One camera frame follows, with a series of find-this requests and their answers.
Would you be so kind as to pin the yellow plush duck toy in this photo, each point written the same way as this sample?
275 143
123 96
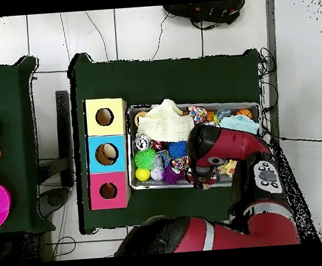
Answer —
228 168

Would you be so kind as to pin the colourful knotted cloth toy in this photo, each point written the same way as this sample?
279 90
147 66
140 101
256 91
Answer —
179 163
198 113

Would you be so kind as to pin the multicolour spiky caterpillar toy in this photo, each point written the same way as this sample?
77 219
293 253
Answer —
177 149

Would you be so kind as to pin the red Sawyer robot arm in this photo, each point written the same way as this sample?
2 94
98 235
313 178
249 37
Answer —
233 144

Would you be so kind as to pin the shallow mesh bin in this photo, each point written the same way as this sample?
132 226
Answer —
153 184

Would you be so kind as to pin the wooden box with three holes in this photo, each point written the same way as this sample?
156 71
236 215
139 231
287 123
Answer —
120 177

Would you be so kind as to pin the purple spiky toy with eyes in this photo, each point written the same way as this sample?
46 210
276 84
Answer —
169 177

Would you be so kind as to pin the yellow ball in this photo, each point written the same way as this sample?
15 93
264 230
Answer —
142 174

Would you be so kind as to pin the green spiky ball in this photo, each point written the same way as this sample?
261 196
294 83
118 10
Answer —
145 158

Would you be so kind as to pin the mint green cloth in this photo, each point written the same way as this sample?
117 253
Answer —
240 124

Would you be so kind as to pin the cream yellow cloth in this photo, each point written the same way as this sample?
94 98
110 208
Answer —
163 122

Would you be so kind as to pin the crushed silver can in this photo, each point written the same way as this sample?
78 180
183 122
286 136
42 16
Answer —
142 142

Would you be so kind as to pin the small orange basketball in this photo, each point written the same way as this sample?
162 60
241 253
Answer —
244 113

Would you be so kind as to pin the dark green tablecloth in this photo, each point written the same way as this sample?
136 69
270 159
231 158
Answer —
11 107
97 80

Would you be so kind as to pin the black stand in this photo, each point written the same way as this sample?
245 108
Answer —
64 131

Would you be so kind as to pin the black backpack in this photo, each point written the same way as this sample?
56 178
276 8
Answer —
210 11

